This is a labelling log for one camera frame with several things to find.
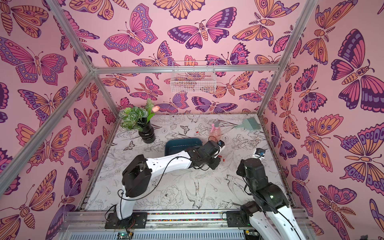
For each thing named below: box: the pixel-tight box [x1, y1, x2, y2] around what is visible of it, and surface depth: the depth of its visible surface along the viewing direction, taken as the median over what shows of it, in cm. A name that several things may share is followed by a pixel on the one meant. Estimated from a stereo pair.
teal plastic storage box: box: [164, 138, 203, 156], surface depth 102 cm
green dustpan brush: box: [234, 117, 262, 131], surface depth 117 cm
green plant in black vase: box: [118, 98, 161, 144], surface depth 89 cm
